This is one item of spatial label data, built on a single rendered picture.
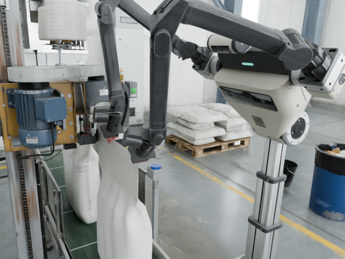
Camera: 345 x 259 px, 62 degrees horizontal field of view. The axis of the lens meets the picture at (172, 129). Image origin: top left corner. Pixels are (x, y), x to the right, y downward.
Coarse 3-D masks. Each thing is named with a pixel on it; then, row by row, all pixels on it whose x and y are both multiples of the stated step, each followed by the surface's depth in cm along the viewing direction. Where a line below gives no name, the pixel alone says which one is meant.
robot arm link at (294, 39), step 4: (288, 36) 80; (292, 36) 79; (296, 36) 79; (300, 36) 80; (292, 40) 78; (296, 40) 78; (300, 40) 78; (304, 40) 82; (308, 40) 81; (288, 44) 78; (292, 44) 77; (296, 44) 77; (308, 44) 83; (312, 48) 79; (316, 52) 80; (280, 60) 86
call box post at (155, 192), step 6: (156, 180) 167; (156, 186) 168; (156, 192) 170; (156, 198) 171; (156, 204) 172; (156, 210) 173; (156, 216) 174; (156, 222) 175; (156, 228) 176; (156, 234) 178; (156, 240) 179
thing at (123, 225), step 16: (112, 144) 138; (112, 160) 141; (128, 160) 124; (112, 176) 144; (128, 176) 126; (112, 192) 135; (128, 192) 128; (112, 208) 129; (128, 208) 123; (144, 208) 128; (112, 224) 125; (128, 224) 120; (144, 224) 123; (112, 240) 128; (128, 240) 121; (144, 240) 125; (112, 256) 131; (128, 256) 123; (144, 256) 126
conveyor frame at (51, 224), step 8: (48, 208) 197; (48, 224) 202; (56, 240) 183; (152, 240) 168; (56, 248) 177; (64, 248) 159; (152, 248) 167; (160, 248) 162; (64, 256) 162; (160, 256) 160
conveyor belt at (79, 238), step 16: (48, 160) 291; (64, 176) 256; (64, 192) 228; (64, 208) 206; (64, 224) 187; (80, 224) 188; (96, 224) 188; (80, 240) 172; (96, 240) 172; (80, 256) 159; (96, 256) 159
